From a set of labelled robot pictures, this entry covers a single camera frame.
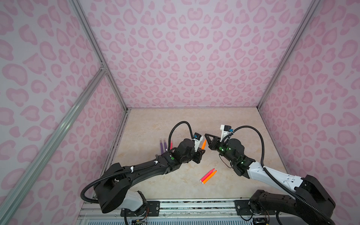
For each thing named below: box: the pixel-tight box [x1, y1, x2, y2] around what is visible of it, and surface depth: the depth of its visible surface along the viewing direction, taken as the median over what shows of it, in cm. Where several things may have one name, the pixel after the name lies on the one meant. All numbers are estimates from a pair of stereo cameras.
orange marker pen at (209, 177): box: [202, 170, 218, 185], surface depth 85 cm
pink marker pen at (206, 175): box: [199, 168, 216, 183], surface depth 86 cm
